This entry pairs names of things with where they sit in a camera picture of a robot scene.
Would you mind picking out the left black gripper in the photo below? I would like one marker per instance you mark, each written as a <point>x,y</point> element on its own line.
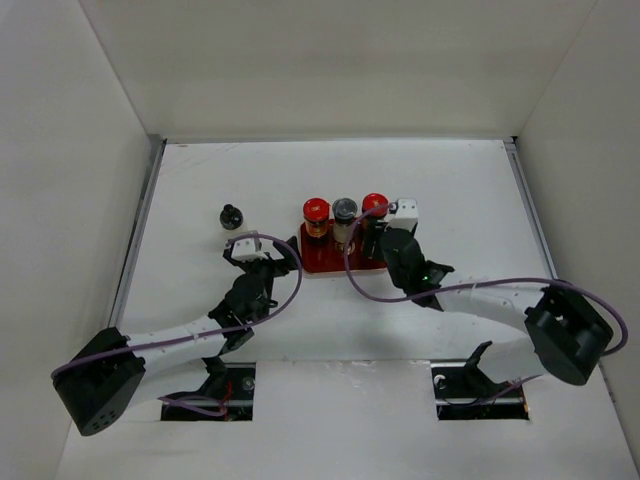
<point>280,268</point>

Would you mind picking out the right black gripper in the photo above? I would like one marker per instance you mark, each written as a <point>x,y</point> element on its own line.
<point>369,236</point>

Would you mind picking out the red lid dark sauce jar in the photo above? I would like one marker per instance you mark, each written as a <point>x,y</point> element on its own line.
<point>377,205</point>

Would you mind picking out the clear cap grinder bottle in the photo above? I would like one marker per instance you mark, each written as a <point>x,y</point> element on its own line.
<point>345,212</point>

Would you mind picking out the black cap white bottle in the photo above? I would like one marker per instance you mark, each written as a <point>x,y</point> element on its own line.
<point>232,222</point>

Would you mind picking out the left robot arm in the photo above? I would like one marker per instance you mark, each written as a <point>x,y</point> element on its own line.
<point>115,371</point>

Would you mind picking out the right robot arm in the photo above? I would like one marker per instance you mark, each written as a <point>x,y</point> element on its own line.
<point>563,335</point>

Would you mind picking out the red lacquer tray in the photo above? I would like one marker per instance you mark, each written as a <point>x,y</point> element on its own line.
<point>324,256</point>

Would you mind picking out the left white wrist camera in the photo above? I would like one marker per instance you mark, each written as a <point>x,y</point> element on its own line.
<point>246,249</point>

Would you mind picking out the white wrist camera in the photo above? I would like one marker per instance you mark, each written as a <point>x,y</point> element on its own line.
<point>404,215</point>
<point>246,249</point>

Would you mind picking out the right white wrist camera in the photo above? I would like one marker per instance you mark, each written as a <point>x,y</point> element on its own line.
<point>404,215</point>

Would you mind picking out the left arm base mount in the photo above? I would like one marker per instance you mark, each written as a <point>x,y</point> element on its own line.
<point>225,394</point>

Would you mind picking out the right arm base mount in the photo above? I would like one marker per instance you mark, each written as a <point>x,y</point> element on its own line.
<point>463,393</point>

